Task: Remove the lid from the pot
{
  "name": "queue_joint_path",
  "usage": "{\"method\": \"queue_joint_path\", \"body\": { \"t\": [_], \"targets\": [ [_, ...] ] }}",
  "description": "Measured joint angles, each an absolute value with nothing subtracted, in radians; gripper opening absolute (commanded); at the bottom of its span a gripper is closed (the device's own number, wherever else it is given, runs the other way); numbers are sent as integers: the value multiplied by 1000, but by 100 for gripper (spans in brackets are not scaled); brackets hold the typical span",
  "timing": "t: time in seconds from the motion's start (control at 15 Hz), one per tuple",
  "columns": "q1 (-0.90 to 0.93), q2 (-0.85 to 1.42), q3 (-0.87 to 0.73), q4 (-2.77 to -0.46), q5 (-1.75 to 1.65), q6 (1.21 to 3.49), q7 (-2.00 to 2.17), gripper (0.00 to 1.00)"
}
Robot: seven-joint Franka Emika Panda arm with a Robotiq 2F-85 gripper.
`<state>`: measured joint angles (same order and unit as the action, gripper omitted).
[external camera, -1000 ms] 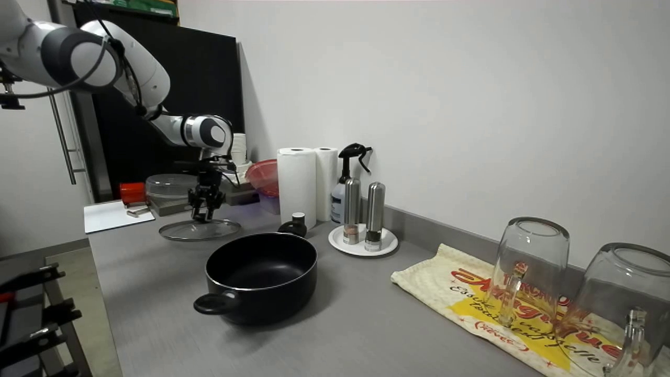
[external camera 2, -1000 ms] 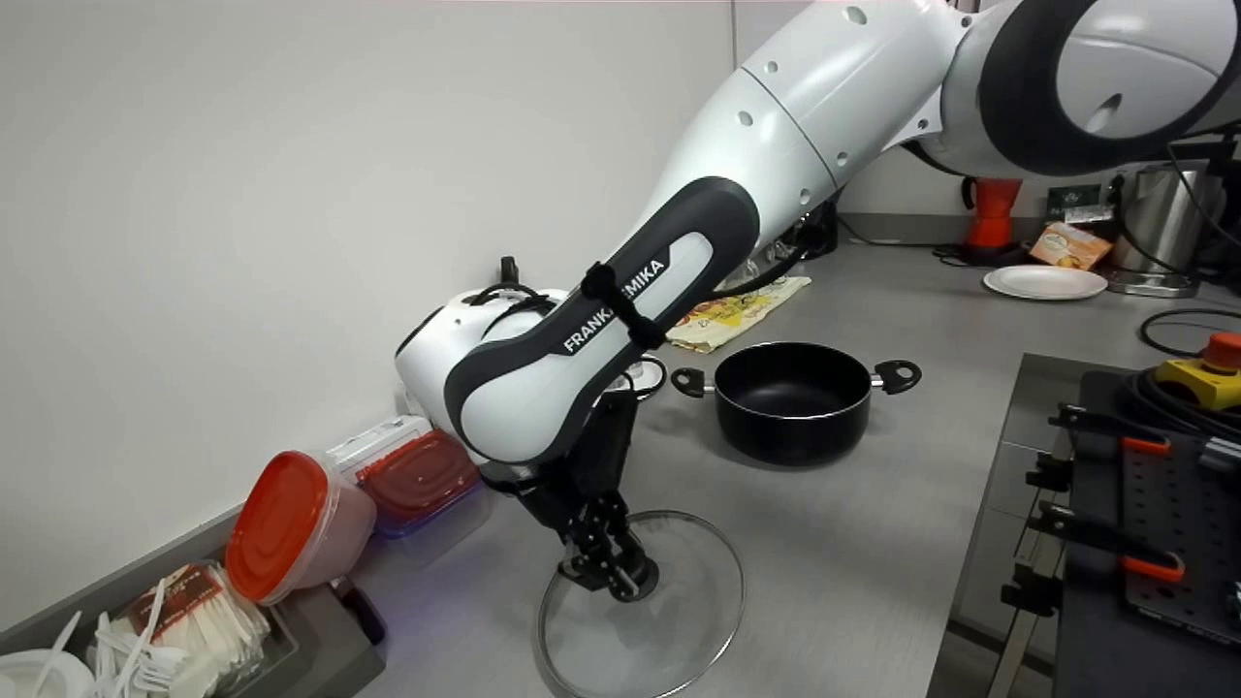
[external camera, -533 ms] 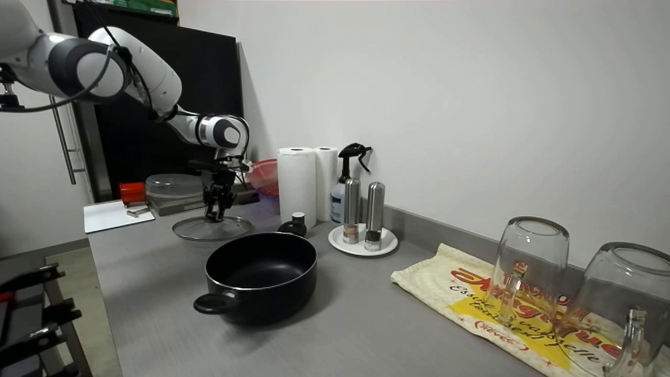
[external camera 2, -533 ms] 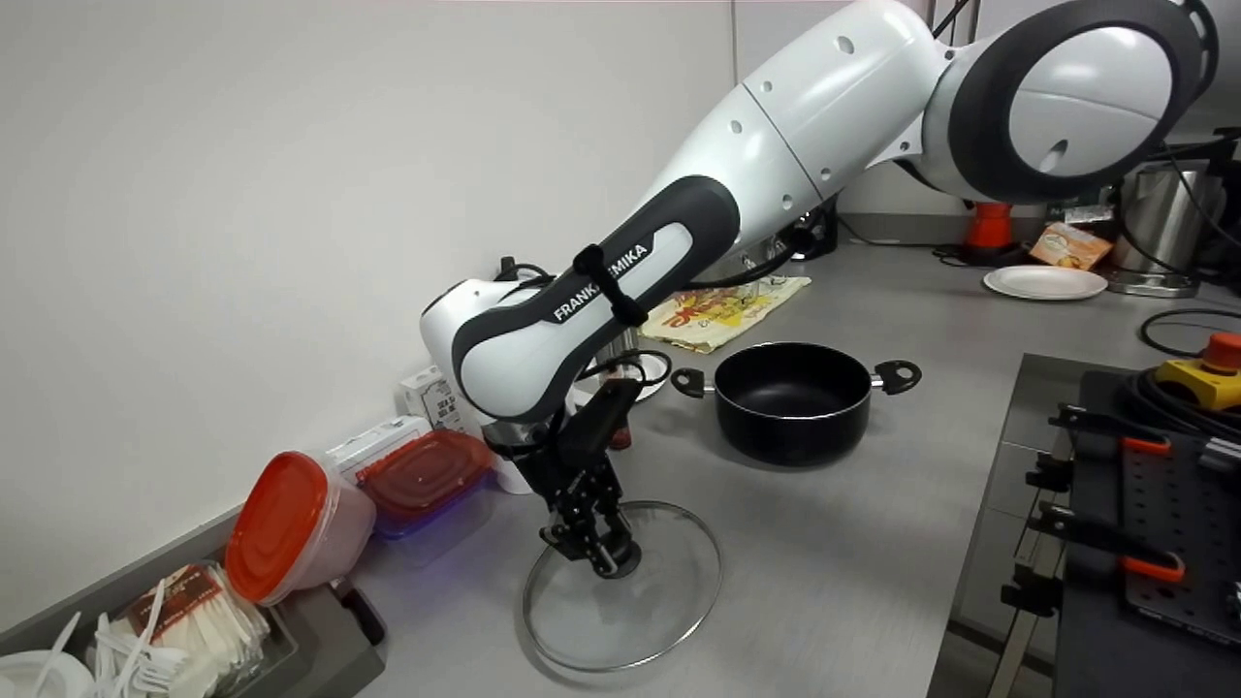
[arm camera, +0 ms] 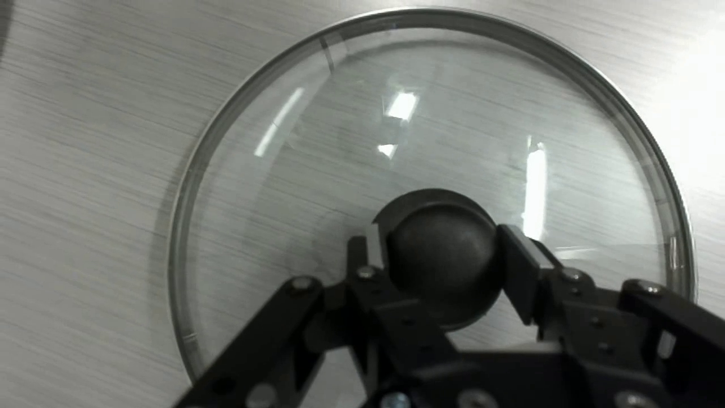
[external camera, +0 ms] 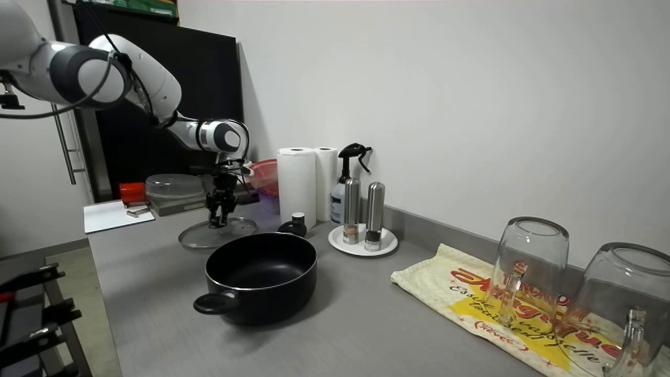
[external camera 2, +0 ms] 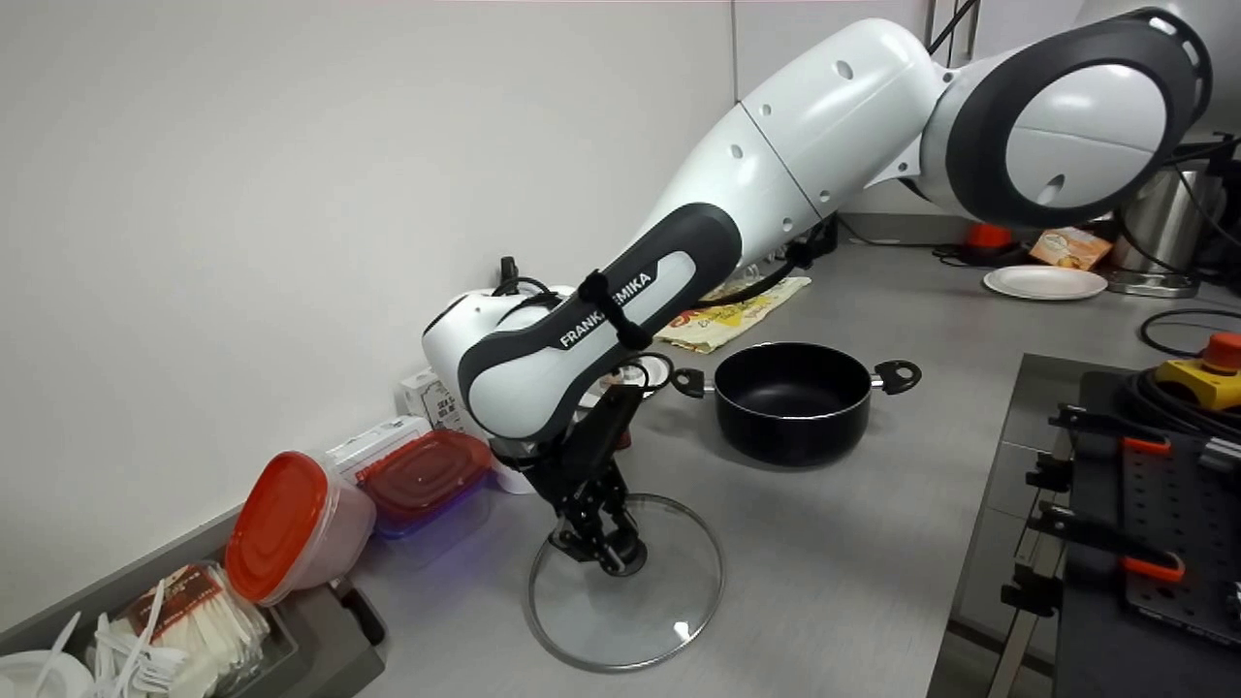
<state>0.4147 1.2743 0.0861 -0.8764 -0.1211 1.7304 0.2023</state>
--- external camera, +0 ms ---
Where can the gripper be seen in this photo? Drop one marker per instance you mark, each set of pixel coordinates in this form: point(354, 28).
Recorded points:
point(225, 183)

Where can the glass pot lid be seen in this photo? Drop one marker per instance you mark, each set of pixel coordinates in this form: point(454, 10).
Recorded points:
point(199, 236)

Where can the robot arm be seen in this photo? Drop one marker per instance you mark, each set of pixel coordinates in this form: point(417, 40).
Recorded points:
point(152, 78)

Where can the black pot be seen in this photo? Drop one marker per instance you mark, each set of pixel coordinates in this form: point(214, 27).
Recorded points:
point(272, 293)

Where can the grey kitchen scale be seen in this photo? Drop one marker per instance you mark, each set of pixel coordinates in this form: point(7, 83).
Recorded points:
point(175, 205)

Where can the clear plastic dome cover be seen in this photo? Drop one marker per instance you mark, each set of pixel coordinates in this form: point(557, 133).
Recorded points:
point(172, 186)

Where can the red bowl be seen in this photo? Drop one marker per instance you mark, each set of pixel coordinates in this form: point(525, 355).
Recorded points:
point(266, 178)

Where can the small black jar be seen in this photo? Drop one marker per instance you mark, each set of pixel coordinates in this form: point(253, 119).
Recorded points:
point(294, 226)

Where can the white paper towel roll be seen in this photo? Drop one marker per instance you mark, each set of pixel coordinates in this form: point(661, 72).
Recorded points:
point(327, 183)
point(296, 183)

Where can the red cup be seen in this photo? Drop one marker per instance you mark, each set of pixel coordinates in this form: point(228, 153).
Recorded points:
point(132, 192)

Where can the black cabinet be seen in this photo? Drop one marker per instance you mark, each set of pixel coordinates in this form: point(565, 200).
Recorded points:
point(209, 94)

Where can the white cutting board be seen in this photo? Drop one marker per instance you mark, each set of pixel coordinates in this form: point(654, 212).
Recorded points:
point(107, 215)

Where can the spray bottle with black trigger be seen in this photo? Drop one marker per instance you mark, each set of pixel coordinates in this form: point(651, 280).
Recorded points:
point(338, 201)

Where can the steel salt grinder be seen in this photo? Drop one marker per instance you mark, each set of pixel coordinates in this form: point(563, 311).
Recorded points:
point(352, 209)

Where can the steel pepper grinder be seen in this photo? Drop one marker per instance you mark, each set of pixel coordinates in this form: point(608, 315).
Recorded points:
point(375, 214)

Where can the white round plate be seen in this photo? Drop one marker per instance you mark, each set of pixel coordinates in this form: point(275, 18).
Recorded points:
point(387, 242)

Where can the green box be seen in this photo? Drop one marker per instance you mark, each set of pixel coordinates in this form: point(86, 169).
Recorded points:
point(146, 6)

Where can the black metal rack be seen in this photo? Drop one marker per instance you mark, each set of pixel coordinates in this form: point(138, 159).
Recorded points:
point(31, 324)

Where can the printed cream tea towel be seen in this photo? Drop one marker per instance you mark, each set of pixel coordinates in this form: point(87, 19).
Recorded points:
point(445, 288)

